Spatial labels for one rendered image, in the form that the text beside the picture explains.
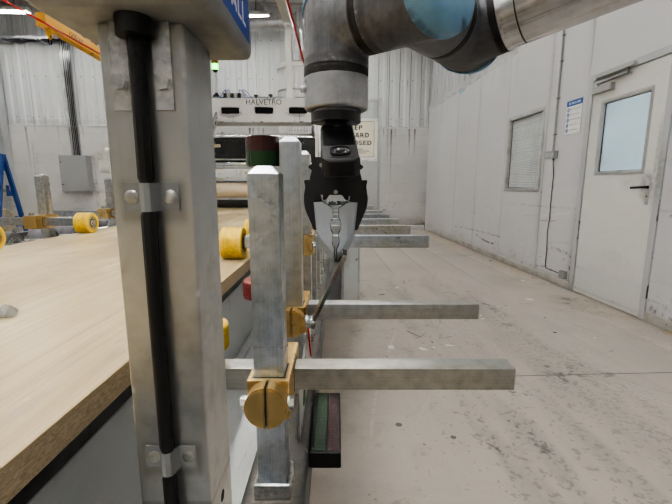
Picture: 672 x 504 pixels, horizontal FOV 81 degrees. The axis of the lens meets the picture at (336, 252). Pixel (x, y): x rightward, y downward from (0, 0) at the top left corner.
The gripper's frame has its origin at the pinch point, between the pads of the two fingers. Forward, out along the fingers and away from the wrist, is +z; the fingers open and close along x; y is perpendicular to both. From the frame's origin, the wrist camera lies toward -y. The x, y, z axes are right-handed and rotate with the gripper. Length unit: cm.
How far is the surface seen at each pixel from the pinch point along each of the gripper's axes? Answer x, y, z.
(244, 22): 4.3, -35.8, -17.9
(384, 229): -15, 66, 4
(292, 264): 7.7, 11.7, 4.0
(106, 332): 29.2, -9.0, 8.6
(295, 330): 7.1, 8.9, 15.2
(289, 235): 8.1, 11.8, -1.2
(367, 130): -24, 265, -51
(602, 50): -245, 334, -131
